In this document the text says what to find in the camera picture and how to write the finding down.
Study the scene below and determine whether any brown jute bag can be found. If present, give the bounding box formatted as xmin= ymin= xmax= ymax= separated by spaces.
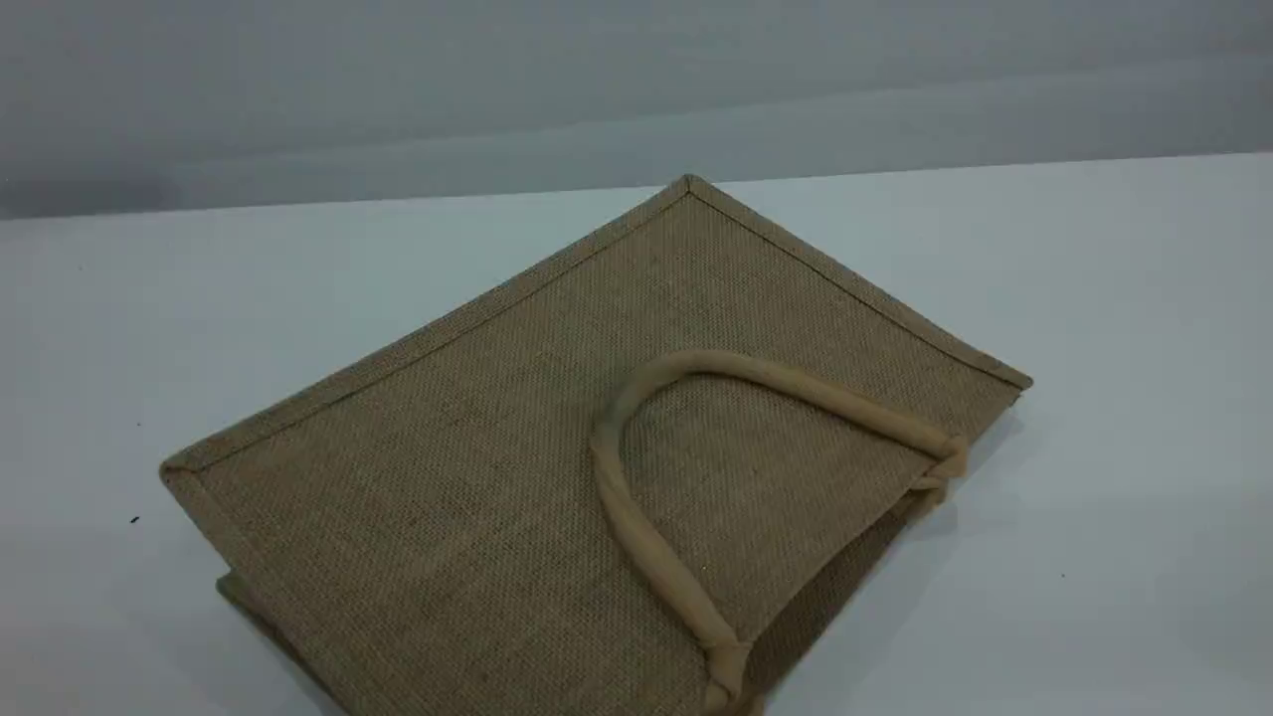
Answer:
xmin=159 ymin=174 xmax=1035 ymax=716

